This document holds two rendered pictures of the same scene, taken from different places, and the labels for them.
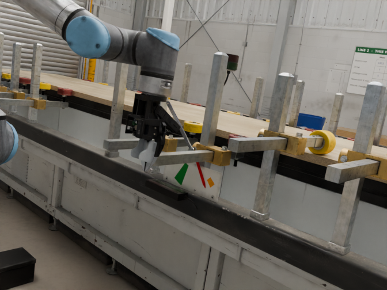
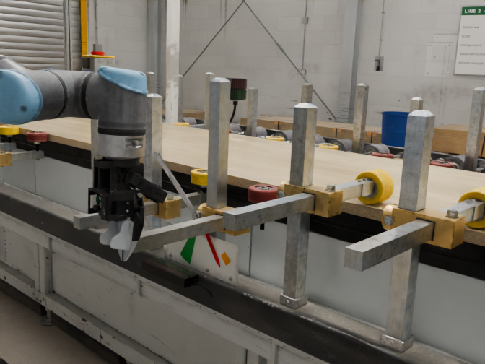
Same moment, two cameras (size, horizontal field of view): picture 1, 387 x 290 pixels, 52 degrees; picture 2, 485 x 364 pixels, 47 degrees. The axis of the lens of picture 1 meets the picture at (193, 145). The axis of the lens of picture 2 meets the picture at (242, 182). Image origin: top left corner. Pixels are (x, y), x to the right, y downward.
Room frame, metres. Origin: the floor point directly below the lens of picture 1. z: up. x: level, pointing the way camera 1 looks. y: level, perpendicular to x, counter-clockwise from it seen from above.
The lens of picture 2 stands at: (0.01, -0.14, 1.21)
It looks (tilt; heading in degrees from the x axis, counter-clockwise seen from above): 12 degrees down; 1
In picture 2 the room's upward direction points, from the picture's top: 2 degrees clockwise
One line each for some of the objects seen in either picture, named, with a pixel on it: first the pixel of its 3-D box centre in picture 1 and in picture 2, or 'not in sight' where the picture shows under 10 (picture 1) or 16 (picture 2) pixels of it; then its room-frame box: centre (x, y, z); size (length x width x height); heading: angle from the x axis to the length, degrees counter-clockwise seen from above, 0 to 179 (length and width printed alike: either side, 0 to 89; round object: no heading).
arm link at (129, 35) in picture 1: (119, 45); (66, 94); (1.08, 0.24, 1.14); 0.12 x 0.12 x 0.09; 77
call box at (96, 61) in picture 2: not in sight; (97, 68); (1.65, 0.34, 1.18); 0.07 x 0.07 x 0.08; 49
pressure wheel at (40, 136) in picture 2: (64, 98); (37, 145); (2.23, 0.76, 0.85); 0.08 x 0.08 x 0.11
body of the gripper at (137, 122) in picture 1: (148, 117); (117, 188); (1.06, 0.13, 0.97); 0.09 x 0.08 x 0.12; 139
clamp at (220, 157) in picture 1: (211, 153); (223, 217); (1.31, -0.06, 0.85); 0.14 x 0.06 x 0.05; 49
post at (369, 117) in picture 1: (355, 176); (408, 242); (0.99, -0.42, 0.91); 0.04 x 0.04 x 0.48; 49
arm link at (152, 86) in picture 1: (156, 87); (122, 146); (1.06, 0.12, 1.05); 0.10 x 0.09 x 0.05; 49
